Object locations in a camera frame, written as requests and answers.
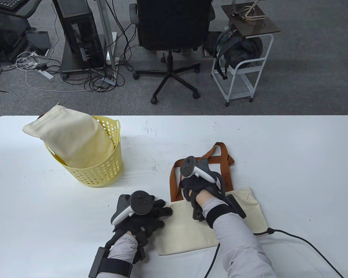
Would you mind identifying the person's right hand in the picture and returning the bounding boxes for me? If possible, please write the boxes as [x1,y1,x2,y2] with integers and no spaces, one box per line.
[180,172,228,209]

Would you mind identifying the person's left hand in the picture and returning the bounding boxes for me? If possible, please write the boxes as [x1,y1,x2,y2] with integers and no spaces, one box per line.
[113,199,174,238]

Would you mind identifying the grey white handheld controller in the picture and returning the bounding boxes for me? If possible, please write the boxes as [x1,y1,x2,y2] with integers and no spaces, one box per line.
[180,156,222,193]
[111,190,155,225]

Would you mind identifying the flower print canvas bag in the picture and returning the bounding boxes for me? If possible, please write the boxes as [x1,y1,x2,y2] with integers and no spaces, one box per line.
[156,142,270,256]

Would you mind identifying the cream canvas bag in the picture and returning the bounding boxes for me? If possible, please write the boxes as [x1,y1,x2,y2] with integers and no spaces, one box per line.
[22,105,115,169]

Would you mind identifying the person's right forearm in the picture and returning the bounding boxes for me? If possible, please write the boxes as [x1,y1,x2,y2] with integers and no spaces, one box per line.
[196,194,277,278]

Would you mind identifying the person's left forearm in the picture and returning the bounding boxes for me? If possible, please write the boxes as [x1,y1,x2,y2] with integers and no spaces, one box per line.
[104,233,139,278]

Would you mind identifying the black armband sensor pack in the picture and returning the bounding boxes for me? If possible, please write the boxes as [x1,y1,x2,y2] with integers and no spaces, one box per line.
[88,247,133,278]
[204,195,247,229]

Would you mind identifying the yellow perforated plastic basket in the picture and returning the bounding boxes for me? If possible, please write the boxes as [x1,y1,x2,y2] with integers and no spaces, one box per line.
[44,116,124,188]

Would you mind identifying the white rolling cart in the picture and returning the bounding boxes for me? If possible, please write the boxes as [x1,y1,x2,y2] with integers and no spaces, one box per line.
[211,33,274,107]

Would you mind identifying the black backpack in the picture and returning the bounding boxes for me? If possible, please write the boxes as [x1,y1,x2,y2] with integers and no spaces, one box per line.
[213,30,263,80]

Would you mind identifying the black office chair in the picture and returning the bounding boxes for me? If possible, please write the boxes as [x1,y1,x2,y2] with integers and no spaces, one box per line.
[129,0,215,105]

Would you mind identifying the dark brown board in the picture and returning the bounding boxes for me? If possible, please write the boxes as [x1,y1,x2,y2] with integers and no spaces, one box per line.
[221,2,281,38]

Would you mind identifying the grey metal stand base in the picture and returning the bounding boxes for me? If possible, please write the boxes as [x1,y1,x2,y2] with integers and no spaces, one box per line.
[60,38,106,80]

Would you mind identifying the white power strip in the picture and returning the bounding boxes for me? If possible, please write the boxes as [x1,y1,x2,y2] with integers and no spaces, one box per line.
[36,69,54,81]

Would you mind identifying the grey metal desk leg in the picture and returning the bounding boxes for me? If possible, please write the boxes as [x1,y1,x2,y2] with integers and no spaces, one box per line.
[97,0,118,81]

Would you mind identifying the black computer tower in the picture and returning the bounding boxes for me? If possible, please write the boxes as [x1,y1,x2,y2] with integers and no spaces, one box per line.
[52,0,105,70]

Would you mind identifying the black laptop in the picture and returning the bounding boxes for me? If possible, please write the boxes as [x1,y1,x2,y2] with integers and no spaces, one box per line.
[26,30,52,56]

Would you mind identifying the dark mesh chair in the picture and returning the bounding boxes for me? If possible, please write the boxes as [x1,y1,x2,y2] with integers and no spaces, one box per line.
[0,12,29,62]

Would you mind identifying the black desk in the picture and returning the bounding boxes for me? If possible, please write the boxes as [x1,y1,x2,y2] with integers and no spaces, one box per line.
[0,0,43,19]

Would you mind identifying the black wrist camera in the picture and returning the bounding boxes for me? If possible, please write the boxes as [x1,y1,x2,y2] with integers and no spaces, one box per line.
[191,207,205,222]
[133,229,150,264]

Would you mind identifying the thin black cable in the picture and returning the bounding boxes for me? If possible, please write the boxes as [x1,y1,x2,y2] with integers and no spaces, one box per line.
[204,243,221,278]

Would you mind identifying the black cable tangle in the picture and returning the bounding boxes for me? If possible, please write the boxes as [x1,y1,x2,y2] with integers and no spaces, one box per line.
[62,65,126,93]

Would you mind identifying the thin white floor cable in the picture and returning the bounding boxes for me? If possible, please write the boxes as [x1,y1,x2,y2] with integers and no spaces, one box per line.
[26,71,105,93]

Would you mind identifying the beige coiled cable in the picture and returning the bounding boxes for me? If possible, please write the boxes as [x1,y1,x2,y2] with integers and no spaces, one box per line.
[231,1,268,21]

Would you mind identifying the white cable bundle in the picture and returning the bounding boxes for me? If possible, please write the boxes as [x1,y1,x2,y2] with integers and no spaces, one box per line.
[14,51,42,70]

